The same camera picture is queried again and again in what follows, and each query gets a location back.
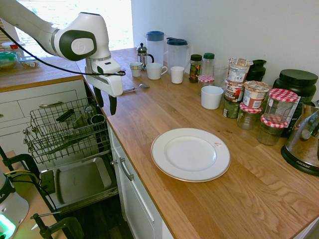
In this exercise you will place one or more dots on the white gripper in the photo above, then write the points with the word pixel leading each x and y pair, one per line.
pixel 109 82

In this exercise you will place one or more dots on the silver metal spoon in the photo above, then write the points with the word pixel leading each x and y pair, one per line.
pixel 143 85

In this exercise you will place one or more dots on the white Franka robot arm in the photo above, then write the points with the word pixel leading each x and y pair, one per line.
pixel 82 32

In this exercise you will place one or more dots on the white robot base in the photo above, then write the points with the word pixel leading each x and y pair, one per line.
pixel 11 206

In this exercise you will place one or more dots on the open dishwasher door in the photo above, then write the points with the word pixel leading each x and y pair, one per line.
pixel 79 181

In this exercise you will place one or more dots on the clear glass jar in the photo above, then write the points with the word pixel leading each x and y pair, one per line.
pixel 89 110

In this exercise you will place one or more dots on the dark blue mug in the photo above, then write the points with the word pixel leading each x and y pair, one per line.
pixel 97 119

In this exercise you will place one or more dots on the black plastic utensil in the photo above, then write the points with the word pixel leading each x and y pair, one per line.
pixel 65 115

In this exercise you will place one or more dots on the small patterned white mug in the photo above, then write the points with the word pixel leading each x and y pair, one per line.
pixel 135 69

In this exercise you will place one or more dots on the glass French press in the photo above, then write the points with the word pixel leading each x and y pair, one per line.
pixel 143 57

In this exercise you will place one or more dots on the tall blue-lidded plastic pitcher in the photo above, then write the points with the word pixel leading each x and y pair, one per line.
pixel 154 49

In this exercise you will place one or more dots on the small plain white cup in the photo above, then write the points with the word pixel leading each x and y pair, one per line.
pixel 177 75

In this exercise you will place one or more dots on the white drawer cabinet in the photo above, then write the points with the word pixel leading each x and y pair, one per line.
pixel 30 97

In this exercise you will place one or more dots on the wide dark-lidded plastic pitcher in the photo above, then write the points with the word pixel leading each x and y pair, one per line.
pixel 177 56

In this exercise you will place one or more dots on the clear glass food container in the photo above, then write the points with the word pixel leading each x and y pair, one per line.
pixel 29 62

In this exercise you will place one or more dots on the black-lidded spice jar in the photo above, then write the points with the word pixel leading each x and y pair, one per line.
pixel 195 68

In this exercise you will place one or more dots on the large black C-clamp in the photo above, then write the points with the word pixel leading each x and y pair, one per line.
pixel 27 161

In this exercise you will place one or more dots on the white gold-rimmed dinner plate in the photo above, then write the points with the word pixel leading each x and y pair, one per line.
pixel 190 154

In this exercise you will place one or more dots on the small checkered-lid glass jar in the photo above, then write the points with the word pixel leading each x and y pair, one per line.
pixel 206 79

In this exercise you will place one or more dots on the white cabinet under counter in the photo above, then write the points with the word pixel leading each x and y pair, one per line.
pixel 139 199

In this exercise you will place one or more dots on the large plain white cup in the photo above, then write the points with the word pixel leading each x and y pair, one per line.
pixel 211 98

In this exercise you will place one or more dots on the green-lidded food container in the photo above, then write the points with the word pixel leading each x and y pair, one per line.
pixel 7 61

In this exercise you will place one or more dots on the white red-label jar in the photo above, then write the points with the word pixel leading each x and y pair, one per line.
pixel 11 48

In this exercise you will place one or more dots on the green-lidded spice jar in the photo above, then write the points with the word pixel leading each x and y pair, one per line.
pixel 208 64

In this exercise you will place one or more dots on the clear drinking glass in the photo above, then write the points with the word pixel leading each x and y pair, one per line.
pixel 220 74

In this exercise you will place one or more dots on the green food tub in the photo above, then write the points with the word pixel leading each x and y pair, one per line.
pixel 230 109

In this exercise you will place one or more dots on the dark-label yogurt tub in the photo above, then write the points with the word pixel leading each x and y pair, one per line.
pixel 233 91

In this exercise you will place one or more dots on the small black C-clamp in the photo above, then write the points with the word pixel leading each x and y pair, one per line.
pixel 67 225

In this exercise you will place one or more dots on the white-label yogurt tub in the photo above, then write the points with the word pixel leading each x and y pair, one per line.
pixel 238 71

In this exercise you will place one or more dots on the medium checkered-lid glass jar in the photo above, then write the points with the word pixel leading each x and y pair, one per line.
pixel 248 117

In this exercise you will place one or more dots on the red-label yogurt tub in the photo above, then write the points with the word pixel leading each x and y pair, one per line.
pixel 254 95

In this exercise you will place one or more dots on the black pot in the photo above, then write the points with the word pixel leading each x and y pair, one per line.
pixel 256 71

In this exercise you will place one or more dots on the wide checkered-lid glass jar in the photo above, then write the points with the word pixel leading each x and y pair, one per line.
pixel 269 133

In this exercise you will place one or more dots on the large checkered-lid glass jar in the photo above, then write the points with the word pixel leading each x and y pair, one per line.
pixel 280 107

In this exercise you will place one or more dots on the large black powder tub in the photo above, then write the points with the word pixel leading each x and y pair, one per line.
pixel 297 83

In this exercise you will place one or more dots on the stainless steel electric kettle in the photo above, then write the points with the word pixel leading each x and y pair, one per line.
pixel 302 147

